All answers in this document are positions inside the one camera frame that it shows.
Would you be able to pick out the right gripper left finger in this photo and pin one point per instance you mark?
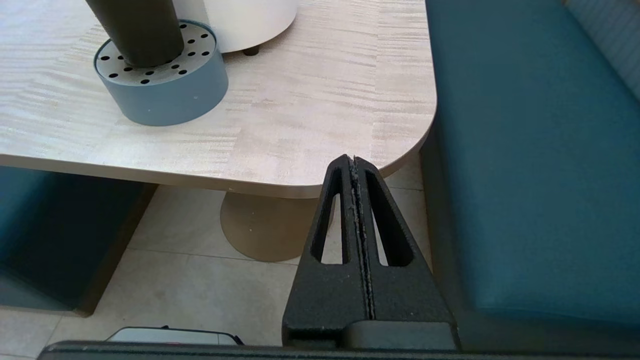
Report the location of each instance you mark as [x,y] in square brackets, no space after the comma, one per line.
[325,300]

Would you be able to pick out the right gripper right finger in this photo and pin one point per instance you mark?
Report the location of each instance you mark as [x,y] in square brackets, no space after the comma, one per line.
[405,295]

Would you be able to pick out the dark brown plastic cup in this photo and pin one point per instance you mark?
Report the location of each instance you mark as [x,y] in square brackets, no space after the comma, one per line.
[142,32]

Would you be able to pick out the grey robot base panel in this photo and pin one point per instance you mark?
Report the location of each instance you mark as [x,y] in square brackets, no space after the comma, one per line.
[170,336]

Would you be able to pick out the teal ribbed sofa bench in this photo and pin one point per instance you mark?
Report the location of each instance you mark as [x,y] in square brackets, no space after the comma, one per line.
[540,165]
[60,235]

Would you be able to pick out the large blue-grey perforated drip tray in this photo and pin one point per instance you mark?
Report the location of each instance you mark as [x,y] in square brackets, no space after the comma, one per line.
[170,102]

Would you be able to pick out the beige table pedestal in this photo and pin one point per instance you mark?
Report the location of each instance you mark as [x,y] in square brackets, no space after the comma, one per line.
[270,225]

